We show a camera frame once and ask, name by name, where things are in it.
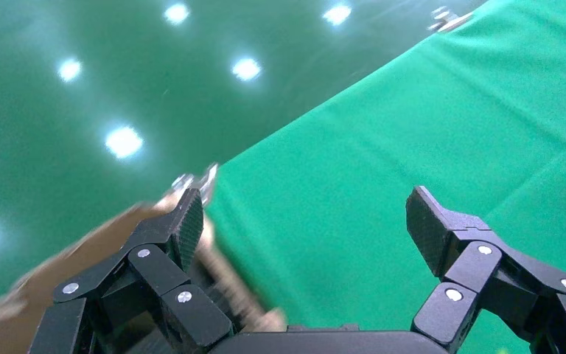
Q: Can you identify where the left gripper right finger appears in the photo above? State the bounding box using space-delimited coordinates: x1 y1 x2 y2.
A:
405 185 566 354

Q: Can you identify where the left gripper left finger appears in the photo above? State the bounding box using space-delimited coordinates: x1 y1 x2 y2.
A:
29 187 235 354

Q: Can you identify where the large open brown carton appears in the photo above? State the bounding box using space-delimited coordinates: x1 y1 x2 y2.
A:
0 195 289 354

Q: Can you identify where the silver metal clip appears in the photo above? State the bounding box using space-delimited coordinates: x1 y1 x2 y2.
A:
428 5 475 32
171 163 220 207

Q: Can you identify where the green table cloth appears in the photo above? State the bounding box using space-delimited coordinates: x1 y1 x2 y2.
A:
204 0 566 354

